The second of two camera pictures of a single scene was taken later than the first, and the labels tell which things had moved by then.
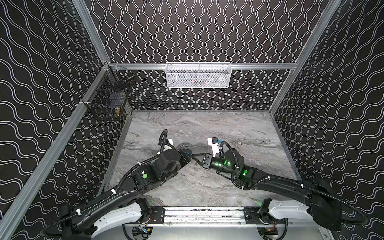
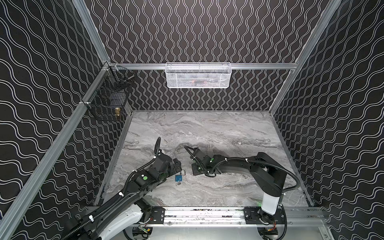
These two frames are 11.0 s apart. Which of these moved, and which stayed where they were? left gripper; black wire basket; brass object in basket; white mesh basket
Moved: left gripper
Stayed: brass object in basket; white mesh basket; black wire basket
